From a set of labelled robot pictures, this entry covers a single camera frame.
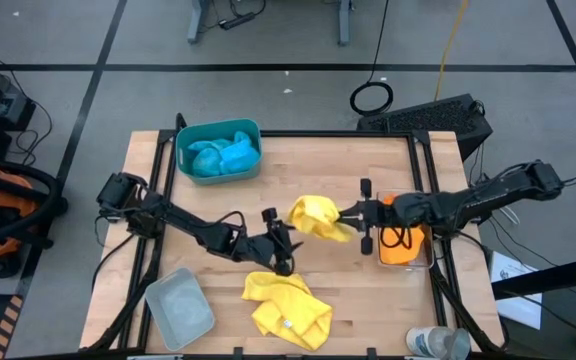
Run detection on black perforated computer case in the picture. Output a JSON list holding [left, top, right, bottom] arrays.
[[356, 93, 494, 162]]

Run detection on blue microfiber towel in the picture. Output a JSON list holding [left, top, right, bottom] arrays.
[[187, 138, 234, 178], [219, 130, 262, 175]]

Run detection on yellow cable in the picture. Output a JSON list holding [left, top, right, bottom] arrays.
[[433, 0, 471, 101]]

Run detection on clear plastic container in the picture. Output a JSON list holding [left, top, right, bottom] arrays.
[[375, 189, 436, 271]]

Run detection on yellow microfiber towel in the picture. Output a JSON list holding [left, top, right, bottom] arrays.
[[286, 194, 355, 244], [241, 270, 334, 353]]

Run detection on black metal table frame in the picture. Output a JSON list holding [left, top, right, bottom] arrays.
[[80, 112, 509, 360]]

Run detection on white paper sheet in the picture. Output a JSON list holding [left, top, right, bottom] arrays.
[[489, 249, 544, 331]]

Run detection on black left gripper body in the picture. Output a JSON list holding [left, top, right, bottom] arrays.
[[245, 207, 299, 277]]

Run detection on gray desk leg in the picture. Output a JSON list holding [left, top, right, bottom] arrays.
[[186, 0, 210, 45], [336, 0, 355, 47]]

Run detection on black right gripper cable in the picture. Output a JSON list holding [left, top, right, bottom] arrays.
[[380, 225, 415, 251]]

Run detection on black bar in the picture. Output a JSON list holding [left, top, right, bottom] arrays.
[[491, 253, 576, 301]]

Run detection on teal plastic basket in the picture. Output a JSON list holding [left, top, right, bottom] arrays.
[[175, 117, 264, 187]]

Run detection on black power strip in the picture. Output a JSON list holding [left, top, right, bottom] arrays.
[[217, 11, 258, 31]]

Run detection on black coiled cable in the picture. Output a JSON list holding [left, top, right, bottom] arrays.
[[349, 0, 395, 117]]

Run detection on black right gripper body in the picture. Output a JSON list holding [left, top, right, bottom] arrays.
[[355, 178, 410, 256]]

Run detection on gray plastic basket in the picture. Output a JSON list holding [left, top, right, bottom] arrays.
[[144, 266, 217, 353]]

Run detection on orange black shop vacuum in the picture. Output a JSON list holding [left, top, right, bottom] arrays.
[[0, 157, 69, 279]]

